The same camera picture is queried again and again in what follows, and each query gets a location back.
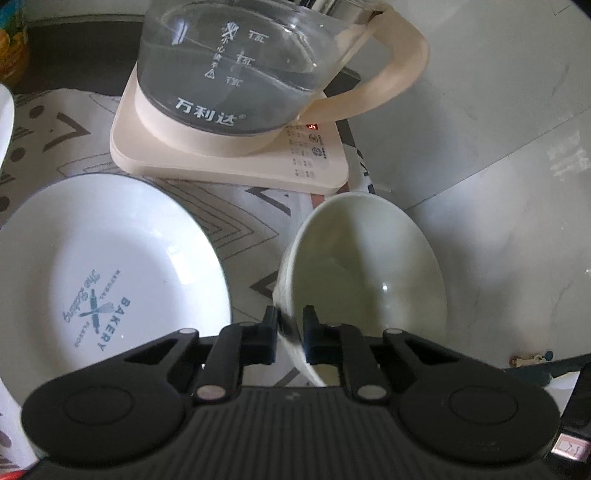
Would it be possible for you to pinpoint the orange juice bottle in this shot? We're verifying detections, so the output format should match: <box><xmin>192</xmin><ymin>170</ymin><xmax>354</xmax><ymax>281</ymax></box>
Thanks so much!
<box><xmin>0</xmin><ymin>0</ymin><xmax>31</xmax><ymax>86</ymax></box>

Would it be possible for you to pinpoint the plain white plate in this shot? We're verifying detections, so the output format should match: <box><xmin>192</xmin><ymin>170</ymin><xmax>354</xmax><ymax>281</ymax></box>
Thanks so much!
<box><xmin>0</xmin><ymin>85</ymin><xmax>16</xmax><ymax>167</ymax></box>

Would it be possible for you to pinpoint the patterned white table cloth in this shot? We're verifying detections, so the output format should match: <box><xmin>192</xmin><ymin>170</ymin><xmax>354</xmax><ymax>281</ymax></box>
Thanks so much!
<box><xmin>0</xmin><ymin>85</ymin><xmax>384</xmax><ymax>388</ymax></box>

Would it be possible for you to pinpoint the white plate with blue print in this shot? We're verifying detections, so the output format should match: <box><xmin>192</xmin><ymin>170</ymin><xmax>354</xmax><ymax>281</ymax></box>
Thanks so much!
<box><xmin>0</xmin><ymin>174</ymin><xmax>232</xmax><ymax>402</ymax></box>

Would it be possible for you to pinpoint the glass kettle with beige handle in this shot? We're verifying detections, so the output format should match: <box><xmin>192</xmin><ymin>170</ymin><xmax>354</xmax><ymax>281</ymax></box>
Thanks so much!
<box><xmin>136</xmin><ymin>0</ymin><xmax>430</xmax><ymax>158</ymax></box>

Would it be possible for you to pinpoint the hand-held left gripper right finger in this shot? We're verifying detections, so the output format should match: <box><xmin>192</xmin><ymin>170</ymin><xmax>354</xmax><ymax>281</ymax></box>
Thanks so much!
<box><xmin>302</xmin><ymin>305</ymin><xmax>462</xmax><ymax>402</ymax></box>

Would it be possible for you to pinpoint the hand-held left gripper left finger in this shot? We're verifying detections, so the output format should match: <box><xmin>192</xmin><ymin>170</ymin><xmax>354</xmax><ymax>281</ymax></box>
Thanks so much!
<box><xmin>121</xmin><ymin>305</ymin><xmax>280</xmax><ymax>402</ymax></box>

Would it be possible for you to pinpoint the white bowl with grey pattern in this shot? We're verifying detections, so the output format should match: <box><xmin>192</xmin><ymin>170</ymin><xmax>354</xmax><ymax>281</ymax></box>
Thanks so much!
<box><xmin>272</xmin><ymin>194</ymin><xmax>446</xmax><ymax>388</ymax></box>

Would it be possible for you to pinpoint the beige kettle base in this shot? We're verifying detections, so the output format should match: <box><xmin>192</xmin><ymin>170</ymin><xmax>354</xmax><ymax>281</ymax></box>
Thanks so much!
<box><xmin>110</xmin><ymin>65</ymin><xmax>352</xmax><ymax>195</ymax></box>

